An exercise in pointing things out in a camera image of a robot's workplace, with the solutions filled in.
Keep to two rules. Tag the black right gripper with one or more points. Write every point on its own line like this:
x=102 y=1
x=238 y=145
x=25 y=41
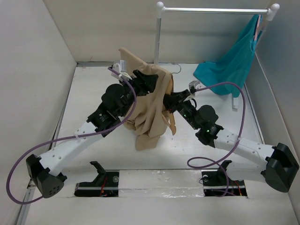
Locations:
x=171 y=100

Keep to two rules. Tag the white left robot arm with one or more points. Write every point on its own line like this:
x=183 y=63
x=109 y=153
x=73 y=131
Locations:
x=118 y=101

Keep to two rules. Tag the beige t shirt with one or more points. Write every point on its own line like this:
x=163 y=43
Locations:
x=150 y=119

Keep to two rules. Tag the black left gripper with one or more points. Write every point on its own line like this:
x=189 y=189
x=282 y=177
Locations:
x=144 y=83

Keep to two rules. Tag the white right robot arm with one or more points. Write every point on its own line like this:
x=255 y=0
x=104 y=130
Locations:
x=274 y=165

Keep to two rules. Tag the teal shirt on rack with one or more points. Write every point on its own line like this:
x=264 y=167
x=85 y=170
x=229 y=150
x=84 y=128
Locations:
x=235 y=65

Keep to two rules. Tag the wooden clothes hanger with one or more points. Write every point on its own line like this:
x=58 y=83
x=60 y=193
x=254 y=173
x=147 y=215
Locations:
x=172 y=69

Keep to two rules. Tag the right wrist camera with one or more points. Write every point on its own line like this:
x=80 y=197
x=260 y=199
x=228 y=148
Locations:
x=193 y=87

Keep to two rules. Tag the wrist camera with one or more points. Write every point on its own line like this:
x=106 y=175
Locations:
x=193 y=87
x=120 y=67

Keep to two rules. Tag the white metal clothes rack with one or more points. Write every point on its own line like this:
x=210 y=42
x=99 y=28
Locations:
x=223 y=88

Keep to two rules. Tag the pink hanger on rack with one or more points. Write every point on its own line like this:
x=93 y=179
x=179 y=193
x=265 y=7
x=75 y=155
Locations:
x=257 y=28

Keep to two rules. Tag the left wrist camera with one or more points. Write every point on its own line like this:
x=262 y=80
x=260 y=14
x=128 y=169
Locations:
x=120 y=67

